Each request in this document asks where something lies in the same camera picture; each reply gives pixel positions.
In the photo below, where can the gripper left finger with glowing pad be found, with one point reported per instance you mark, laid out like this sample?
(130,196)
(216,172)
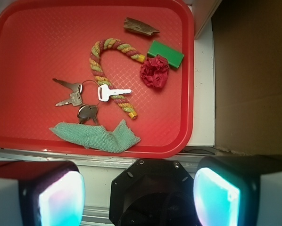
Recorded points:
(41,193)

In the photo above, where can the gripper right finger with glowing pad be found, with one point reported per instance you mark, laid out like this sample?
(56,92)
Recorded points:
(239,190)

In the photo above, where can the crumpled red paper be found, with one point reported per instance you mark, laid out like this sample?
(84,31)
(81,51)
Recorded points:
(154,72)

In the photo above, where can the teal cloth rag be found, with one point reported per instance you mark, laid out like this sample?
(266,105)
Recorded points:
(97,137)

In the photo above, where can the bunch of metal keys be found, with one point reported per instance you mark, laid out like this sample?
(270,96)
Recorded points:
(87,96)

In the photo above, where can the green plastic block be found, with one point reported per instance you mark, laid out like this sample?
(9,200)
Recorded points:
(173,56)

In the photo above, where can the red plastic tray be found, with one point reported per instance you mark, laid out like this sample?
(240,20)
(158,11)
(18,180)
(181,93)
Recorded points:
(45,39)

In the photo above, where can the brown cardboard box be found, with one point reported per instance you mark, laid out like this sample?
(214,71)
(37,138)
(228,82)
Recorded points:
(248,76)

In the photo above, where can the brown wood piece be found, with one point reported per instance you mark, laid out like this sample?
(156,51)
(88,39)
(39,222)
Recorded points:
(139,27)

